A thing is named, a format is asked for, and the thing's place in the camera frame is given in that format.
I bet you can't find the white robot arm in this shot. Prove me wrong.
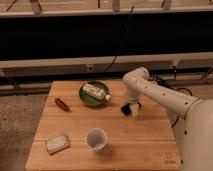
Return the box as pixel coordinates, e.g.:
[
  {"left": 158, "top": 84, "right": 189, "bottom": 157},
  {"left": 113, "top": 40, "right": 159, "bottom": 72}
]
[{"left": 123, "top": 67, "right": 213, "bottom": 171}]

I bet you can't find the white tube with label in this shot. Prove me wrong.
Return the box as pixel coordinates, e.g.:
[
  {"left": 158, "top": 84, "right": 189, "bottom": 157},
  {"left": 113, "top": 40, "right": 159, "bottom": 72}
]
[{"left": 83, "top": 83, "right": 111, "bottom": 100}]

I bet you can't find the grey white sponge block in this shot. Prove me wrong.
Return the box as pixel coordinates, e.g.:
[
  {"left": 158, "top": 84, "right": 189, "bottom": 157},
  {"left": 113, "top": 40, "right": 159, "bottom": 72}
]
[{"left": 46, "top": 134, "right": 70, "bottom": 155}]

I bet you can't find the black hanging cable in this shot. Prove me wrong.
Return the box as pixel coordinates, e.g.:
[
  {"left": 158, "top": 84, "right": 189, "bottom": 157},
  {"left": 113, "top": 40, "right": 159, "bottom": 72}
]
[{"left": 102, "top": 5, "right": 135, "bottom": 74}]

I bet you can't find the green round plate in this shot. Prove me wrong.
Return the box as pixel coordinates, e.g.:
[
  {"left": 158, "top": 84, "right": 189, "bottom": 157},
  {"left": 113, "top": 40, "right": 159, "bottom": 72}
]
[{"left": 79, "top": 81, "right": 111, "bottom": 107}]

